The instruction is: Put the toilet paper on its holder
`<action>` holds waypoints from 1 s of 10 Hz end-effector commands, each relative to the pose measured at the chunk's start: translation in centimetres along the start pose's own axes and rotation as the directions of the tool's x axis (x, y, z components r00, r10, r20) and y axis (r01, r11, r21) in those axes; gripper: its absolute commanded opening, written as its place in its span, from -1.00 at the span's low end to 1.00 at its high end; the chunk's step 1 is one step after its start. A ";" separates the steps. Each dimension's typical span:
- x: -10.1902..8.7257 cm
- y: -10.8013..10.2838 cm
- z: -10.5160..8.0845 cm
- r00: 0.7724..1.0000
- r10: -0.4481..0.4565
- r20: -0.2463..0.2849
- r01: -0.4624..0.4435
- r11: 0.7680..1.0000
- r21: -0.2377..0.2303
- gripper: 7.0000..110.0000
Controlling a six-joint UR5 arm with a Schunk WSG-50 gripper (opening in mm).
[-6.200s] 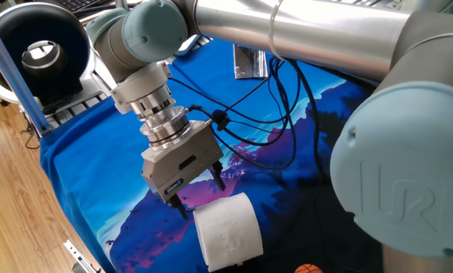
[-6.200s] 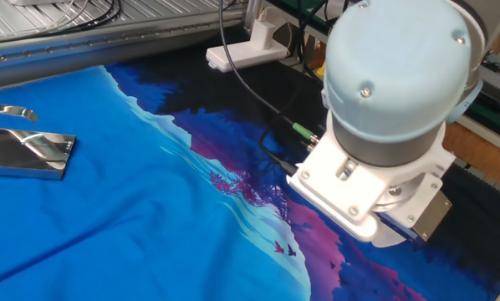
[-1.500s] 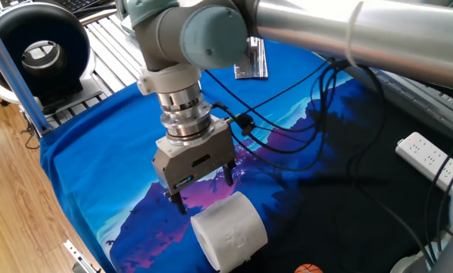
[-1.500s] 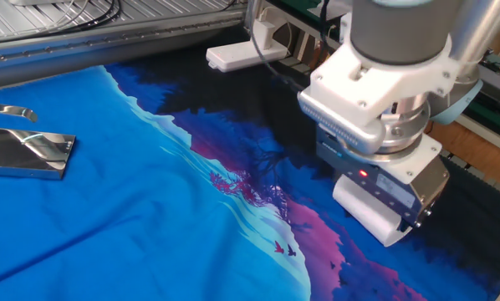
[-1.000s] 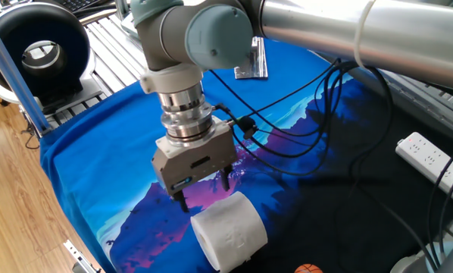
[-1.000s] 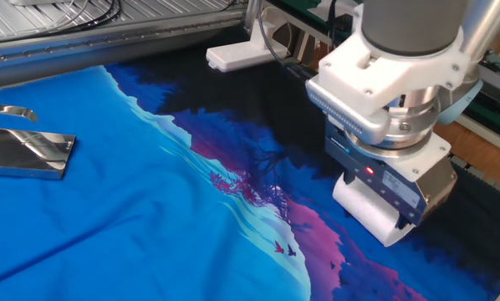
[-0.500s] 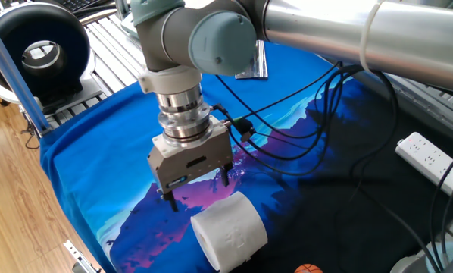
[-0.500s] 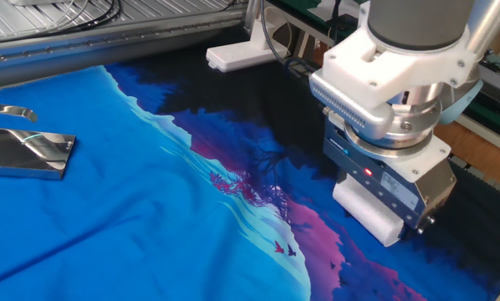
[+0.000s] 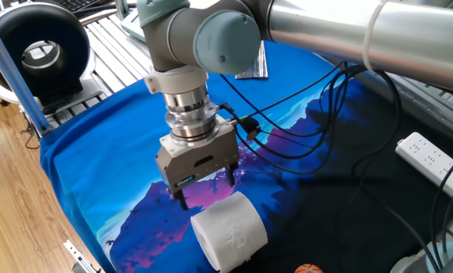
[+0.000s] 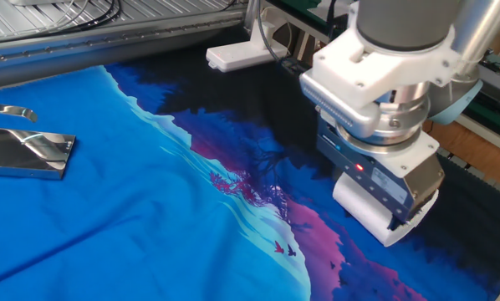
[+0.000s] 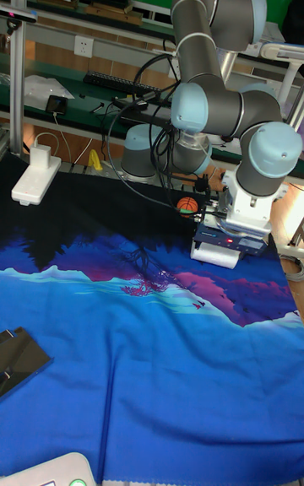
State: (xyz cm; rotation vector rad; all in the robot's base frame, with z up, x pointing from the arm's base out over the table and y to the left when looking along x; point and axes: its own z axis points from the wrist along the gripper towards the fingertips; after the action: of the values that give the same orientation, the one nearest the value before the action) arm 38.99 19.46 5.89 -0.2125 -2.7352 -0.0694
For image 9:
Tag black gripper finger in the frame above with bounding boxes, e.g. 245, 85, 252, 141
224, 162, 239, 188
172, 189, 189, 212

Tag grey Schunk gripper body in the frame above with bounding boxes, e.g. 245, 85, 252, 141
155, 128, 241, 195

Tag white toilet paper roll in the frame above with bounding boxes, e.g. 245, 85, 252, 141
190, 191, 269, 273

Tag blue landscape print tablecloth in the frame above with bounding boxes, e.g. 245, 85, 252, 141
39, 36, 453, 273

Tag small orange basketball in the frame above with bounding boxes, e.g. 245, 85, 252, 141
293, 263, 324, 273

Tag white teach pendant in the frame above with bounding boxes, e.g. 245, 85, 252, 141
120, 7, 148, 43

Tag black keyboard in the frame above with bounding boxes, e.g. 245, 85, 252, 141
54, 0, 102, 12

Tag white power strip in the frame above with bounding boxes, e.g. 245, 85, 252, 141
395, 131, 453, 213

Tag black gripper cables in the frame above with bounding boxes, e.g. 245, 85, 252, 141
214, 62, 404, 179

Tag metal rail bracket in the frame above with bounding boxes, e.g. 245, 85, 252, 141
62, 239, 102, 273

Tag aluminium frame post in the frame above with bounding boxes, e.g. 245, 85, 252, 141
0, 11, 54, 137

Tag black round ring device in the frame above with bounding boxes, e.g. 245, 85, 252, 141
0, 2, 97, 111

